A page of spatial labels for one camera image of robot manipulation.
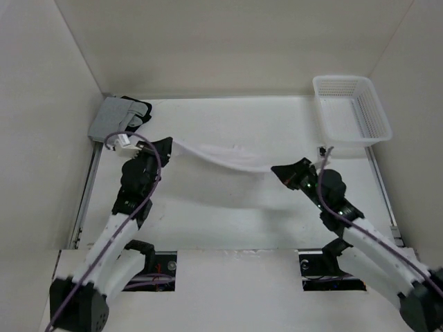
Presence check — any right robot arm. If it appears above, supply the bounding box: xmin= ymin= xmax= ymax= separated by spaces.
xmin=271 ymin=158 xmax=442 ymax=331

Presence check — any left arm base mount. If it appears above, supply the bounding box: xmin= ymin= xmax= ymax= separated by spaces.
xmin=123 ymin=252 xmax=178 ymax=293

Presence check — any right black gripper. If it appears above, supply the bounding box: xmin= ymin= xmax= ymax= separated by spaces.
xmin=271 ymin=157 xmax=327 ymax=210

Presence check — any white plastic basket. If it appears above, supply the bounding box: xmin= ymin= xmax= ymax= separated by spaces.
xmin=312 ymin=75 xmax=392 ymax=148

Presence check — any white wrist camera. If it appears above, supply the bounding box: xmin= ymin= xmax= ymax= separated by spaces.
xmin=312 ymin=146 xmax=330 ymax=172
xmin=110 ymin=134 xmax=141 ymax=158

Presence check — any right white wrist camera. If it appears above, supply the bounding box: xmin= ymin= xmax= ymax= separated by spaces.
xmin=312 ymin=146 xmax=330 ymax=172

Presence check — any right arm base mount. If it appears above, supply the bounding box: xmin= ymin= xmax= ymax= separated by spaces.
xmin=298 ymin=239 xmax=367 ymax=291

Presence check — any white tank top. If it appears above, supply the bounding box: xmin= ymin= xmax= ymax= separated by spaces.
xmin=172 ymin=140 xmax=271 ymax=174

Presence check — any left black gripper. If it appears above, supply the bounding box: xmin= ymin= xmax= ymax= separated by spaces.
xmin=132 ymin=137 xmax=173 ymax=197

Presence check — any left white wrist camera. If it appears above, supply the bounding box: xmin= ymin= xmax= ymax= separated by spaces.
xmin=110 ymin=134 xmax=141 ymax=158

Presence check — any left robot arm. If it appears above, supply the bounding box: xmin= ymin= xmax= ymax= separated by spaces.
xmin=46 ymin=132 xmax=173 ymax=331

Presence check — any folded grey tank top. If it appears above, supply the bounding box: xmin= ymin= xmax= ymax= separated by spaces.
xmin=88 ymin=97 xmax=132 ymax=142

